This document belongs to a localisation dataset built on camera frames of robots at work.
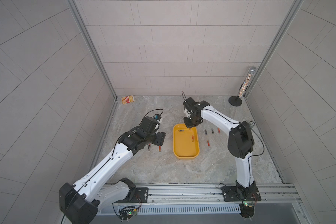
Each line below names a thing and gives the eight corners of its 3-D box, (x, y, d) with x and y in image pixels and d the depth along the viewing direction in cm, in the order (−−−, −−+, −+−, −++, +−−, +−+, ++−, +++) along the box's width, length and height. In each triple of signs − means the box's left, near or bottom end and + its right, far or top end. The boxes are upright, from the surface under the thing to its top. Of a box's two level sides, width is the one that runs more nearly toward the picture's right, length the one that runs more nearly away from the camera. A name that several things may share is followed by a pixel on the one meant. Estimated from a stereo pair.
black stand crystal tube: (230, 105, 113) (245, 75, 90) (236, 96, 120) (251, 65, 97) (237, 109, 111) (255, 79, 87) (243, 99, 118) (261, 69, 94)
